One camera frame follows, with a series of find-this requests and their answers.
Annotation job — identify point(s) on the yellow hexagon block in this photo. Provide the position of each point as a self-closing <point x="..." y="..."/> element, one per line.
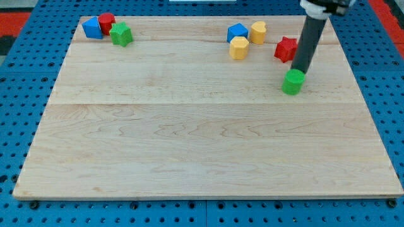
<point x="239" y="47"/>

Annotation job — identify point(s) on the red star block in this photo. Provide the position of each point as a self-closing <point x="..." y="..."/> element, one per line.
<point x="285" y="49"/>

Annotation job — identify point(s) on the green star block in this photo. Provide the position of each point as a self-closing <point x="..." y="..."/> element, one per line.
<point x="121" y="34"/>

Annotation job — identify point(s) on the wooden board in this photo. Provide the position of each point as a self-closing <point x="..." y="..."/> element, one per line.
<point x="172" y="116"/>

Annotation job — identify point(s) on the blue cube block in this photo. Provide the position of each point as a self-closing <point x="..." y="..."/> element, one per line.
<point x="237" y="30"/>

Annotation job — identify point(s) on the green cylinder block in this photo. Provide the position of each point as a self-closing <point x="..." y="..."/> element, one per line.
<point x="293" y="81"/>

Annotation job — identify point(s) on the yellow heart block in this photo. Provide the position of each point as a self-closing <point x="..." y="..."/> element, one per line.
<point x="258" y="32"/>

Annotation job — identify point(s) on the red cylinder block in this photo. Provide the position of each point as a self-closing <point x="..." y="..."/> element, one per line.
<point x="105" y="21"/>

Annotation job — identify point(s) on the blue triangle block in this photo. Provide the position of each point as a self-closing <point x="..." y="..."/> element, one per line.
<point x="92" y="29"/>

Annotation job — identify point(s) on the grey pusher rod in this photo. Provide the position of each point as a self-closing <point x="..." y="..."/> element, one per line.
<point x="308" y="42"/>

